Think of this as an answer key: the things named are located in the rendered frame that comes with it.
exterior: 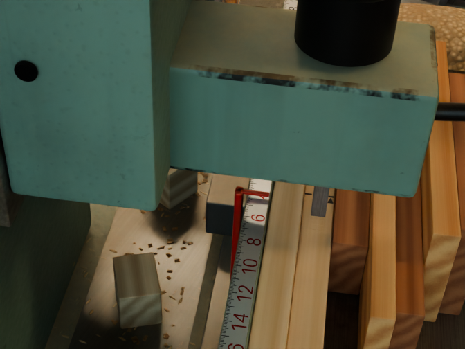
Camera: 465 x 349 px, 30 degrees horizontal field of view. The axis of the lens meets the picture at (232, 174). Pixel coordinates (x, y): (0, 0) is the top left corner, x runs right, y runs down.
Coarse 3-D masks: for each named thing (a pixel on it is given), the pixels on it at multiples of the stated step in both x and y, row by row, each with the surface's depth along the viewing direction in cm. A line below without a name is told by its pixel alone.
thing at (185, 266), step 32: (96, 224) 73; (128, 224) 73; (160, 224) 73; (192, 224) 73; (96, 256) 70; (160, 256) 70; (192, 256) 70; (96, 288) 68; (192, 288) 68; (64, 320) 65; (96, 320) 65; (192, 320) 66
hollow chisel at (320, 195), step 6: (318, 186) 51; (318, 192) 52; (324, 192) 52; (318, 198) 52; (324, 198) 52; (312, 204) 52; (318, 204) 52; (324, 204) 52; (312, 210) 53; (318, 210) 53; (324, 210) 52; (318, 216) 53; (324, 216) 53
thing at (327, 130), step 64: (192, 0) 48; (192, 64) 44; (256, 64) 44; (320, 64) 44; (384, 64) 44; (192, 128) 46; (256, 128) 45; (320, 128) 45; (384, 128) 44; (384, 192) 47
